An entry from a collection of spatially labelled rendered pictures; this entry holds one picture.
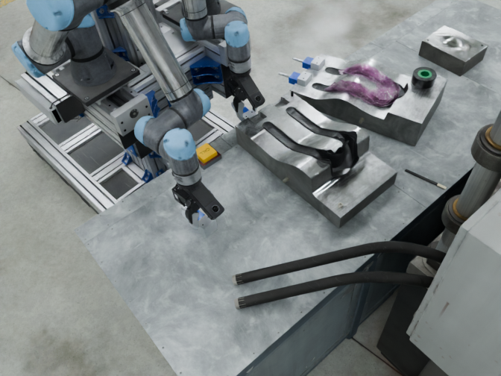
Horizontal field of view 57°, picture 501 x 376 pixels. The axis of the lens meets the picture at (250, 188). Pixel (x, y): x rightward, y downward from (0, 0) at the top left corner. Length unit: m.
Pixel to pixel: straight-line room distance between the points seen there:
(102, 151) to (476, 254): 2.23
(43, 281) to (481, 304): 2.14
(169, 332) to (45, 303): 1.24
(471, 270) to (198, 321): 0.80
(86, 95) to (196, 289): 0.74
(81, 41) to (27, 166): 1.62
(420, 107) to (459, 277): 1.00
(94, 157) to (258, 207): 1.36
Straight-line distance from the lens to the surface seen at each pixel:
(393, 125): 1.67
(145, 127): 1.25
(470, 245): 0.69
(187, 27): 1.60
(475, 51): 2.06
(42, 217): 2.79
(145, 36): 1.24
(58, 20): 1.16
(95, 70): 1.65
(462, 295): 0.78
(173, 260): 1.42
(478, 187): 1.15
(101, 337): 2.30
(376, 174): 1.51
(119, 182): 2.47
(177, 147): 1.15
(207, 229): 1.41
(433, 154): 1.69
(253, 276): 1.32
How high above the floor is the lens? 2.00
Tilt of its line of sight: 52 degrees down
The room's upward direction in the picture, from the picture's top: 7 degrees counter-clockwise
